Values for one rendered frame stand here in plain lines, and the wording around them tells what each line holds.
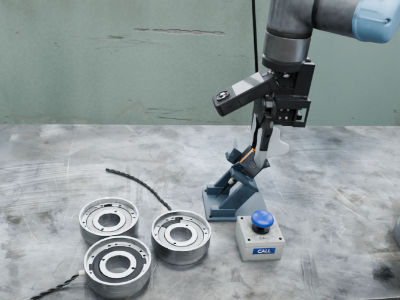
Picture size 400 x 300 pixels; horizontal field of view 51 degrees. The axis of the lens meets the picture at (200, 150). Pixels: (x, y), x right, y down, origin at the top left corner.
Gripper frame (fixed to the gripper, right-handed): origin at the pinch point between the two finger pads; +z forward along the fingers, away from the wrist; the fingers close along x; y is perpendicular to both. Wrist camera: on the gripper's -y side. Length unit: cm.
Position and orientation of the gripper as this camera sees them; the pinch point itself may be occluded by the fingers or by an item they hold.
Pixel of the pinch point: (254, 157)
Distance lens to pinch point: 81.6
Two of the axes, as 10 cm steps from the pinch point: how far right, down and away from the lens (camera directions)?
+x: -0.9, -5.2, 8.5
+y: 9.9, 0.2, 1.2
